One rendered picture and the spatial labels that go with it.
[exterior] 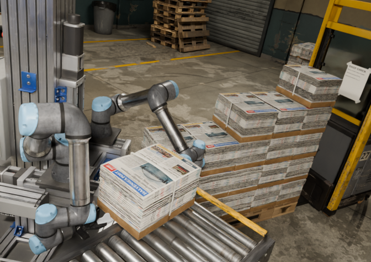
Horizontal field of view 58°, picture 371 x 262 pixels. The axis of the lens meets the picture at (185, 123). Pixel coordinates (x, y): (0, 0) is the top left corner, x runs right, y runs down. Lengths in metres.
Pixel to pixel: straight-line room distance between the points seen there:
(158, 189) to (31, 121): 0.55
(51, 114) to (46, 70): 0.55
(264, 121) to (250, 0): 7.47
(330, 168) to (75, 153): 2.65
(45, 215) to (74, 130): 0.33
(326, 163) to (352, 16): 5.67
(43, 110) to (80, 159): 0.23
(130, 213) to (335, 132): 2.37
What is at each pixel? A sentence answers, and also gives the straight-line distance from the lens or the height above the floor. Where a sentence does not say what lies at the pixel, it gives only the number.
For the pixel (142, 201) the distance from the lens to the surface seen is 1.36.
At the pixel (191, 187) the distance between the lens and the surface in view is 1.60.
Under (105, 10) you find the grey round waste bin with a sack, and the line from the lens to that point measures 8.91.
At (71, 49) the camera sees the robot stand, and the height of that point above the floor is 1.41.
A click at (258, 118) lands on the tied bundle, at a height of 1.02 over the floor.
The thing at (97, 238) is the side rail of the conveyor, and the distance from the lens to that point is 1.50.
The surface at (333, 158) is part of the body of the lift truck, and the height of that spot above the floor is 0.48.
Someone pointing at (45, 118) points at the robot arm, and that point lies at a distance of 1.27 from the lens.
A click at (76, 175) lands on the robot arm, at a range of 1.35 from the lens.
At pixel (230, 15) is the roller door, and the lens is 10.01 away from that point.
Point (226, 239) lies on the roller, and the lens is 1.60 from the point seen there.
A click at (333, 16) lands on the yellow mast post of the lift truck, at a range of 3.36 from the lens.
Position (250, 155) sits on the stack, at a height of 0.72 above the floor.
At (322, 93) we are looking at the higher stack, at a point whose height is 1.18.
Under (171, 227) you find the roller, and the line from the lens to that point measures 1.59.
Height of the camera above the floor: 1.86
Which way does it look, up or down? 25 degrees down
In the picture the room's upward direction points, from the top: 10 degrees clockwise
